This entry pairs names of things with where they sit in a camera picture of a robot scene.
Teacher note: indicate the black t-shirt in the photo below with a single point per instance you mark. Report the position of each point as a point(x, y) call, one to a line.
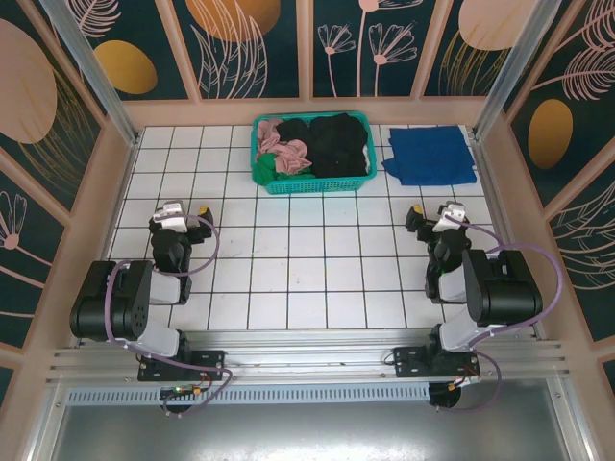
point(336, 144)

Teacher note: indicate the right aluminium post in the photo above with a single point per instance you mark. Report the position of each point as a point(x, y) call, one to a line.
point(511, 72)

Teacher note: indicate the left aluminium post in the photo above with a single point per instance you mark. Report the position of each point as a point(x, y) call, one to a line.
point(91, 72)

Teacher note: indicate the black mounting plate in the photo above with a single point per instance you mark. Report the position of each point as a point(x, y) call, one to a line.
point(408, 360)
point(211, 360)

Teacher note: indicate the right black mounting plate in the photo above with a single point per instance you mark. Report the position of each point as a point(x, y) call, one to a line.
point(408, 360)

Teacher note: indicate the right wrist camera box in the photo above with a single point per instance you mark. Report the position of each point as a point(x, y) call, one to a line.
point(451, 213)

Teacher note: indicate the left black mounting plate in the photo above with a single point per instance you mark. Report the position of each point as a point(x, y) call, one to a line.
point(211, 360)

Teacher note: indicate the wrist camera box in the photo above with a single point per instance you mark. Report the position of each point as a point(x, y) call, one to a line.
point(451, 213)
point(169, 216)

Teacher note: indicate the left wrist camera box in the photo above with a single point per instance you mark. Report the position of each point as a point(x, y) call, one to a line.
point(169, 216)

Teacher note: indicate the green t-shirt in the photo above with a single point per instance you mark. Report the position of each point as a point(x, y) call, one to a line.
point(266, 173)

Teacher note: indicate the folded blue t-shirt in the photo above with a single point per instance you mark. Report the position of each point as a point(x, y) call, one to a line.
point(427, 153)

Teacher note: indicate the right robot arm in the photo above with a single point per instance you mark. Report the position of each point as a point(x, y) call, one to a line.
point(504, 288)

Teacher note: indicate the teal plastic basket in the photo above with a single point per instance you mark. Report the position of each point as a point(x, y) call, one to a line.
point(317, 185)

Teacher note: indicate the pink t-shirt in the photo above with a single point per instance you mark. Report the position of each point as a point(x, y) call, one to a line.
point(288, 156)

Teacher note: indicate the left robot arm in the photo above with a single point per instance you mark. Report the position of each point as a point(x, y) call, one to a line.
point(120, 298)

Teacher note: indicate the grey metal sheet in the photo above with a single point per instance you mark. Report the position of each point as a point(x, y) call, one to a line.
point(312, 432)

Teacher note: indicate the aluminium post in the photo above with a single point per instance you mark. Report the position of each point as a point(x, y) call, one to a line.
point(511, 72)
point(91, 72)

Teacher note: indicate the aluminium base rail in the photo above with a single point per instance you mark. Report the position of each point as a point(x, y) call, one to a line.
point(312, 355)

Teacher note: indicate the small green circuit board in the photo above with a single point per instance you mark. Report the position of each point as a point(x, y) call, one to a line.
point(182, 390)

